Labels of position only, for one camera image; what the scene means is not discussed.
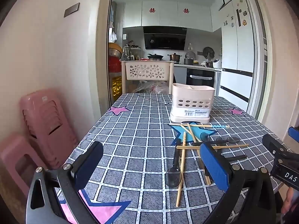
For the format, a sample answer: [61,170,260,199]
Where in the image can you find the grey checked star tablecloth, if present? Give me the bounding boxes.
[58,93,299,224]

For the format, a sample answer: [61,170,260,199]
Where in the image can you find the black built-in oven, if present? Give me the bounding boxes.
[186,68,216,89]

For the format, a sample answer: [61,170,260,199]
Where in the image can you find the beige plastic utensil holder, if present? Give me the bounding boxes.
[170,83,215,124]

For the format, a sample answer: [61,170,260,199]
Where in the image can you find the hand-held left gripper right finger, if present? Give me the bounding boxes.
[200,142,277,224]

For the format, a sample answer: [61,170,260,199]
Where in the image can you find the red bucket with gold lid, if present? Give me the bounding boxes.
[108,42,123,76]

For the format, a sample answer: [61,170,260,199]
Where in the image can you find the plain bamboo chopstick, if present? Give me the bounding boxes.
[188,124,212,186]
[179,124,197,144]
[176,144,250,150]
[176,131,187,208]

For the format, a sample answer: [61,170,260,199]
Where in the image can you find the white refrigerator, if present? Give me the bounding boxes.
[219,0,255,111]

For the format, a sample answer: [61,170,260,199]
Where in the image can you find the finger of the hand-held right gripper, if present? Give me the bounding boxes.
[262,134,294,159]
[288,126,299,143]

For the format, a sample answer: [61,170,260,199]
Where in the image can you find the glass kettle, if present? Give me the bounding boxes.
[121,44,131,61]

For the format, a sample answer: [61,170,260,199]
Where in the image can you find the white upper kitchen cabinets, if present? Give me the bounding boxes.
[123,0,213,32]

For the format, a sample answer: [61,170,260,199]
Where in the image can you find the crumpled clear plastic bags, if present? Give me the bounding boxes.
[131,80,170,94]

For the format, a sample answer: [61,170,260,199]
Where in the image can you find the copper cooking pot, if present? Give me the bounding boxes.
[167,53,183,62]

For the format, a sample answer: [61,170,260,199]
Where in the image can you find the bamboo chopstick with blue end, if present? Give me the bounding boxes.
[170,123,230,128]

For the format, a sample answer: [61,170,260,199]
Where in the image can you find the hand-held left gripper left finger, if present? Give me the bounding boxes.
[26,141,104,224]

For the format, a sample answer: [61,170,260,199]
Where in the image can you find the person's right hand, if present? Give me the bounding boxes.
[281,187,299,215]

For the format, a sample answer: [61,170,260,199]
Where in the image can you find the black range hood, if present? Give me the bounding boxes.
[143,26,188,51]

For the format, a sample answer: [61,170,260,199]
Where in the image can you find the gold foil pack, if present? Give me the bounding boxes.
[112,76,123,97]

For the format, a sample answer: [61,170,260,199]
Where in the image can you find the round metal strainer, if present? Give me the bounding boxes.
[202,47,215,59]

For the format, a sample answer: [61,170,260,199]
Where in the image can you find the stack of pink plastic stools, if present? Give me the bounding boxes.
[19,88,78,169]

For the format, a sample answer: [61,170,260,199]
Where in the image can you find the grey wall switch plate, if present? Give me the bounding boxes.
[64,3,80,18]

